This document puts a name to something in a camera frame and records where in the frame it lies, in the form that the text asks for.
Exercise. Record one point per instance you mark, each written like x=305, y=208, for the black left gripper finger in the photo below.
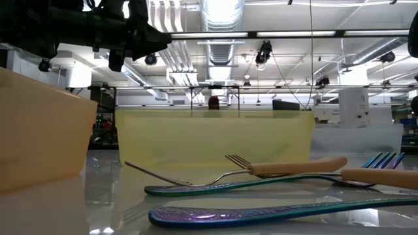
x=116, y=60
x=147, y=40

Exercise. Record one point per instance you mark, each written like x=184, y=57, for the iridescent rainbow fork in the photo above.
x=212, y=188
x=228, y=217

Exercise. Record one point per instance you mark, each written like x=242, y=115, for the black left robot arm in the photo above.
x=32, y=26

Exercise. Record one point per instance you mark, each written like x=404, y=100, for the black ceiling spotlight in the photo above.
x=247, y=84
x=44, y=65
x=263, y=53
x=387, y=57
x=322, y=81
x=150, y=59

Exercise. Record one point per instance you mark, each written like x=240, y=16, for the white ceiling pipes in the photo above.
x=176, y=65

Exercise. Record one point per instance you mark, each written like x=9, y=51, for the person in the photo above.
x=214, y=102

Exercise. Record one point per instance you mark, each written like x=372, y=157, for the orange translucent plastic bin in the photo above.
x=42, y=130

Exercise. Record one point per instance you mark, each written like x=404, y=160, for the black crossbar with light strips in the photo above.
x=252, y=34

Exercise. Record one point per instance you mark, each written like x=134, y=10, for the yellow translucent plastic bin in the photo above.
x=215, y=140

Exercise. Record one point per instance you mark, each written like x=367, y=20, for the black monitor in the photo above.
x=285, y=105

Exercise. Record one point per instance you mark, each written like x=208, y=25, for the white column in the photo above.
x=354, y=107

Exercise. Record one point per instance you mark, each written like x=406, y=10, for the clear translucent plastic bin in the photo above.
x=359, y=138

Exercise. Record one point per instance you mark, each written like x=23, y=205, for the shelf with blue bins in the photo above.
x=405, y=125

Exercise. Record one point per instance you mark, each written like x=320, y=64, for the white rectangular air duct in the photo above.
x=134, y=76

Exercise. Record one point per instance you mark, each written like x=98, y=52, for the long horizontal rail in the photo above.
x=147, y=87

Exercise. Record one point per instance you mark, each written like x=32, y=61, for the silver ventilation duct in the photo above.
x=222, y=49

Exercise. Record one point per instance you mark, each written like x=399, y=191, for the black metal frame stand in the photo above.
x=215, y=87

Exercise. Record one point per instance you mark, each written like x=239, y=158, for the round silver duct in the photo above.
x=375, y=50

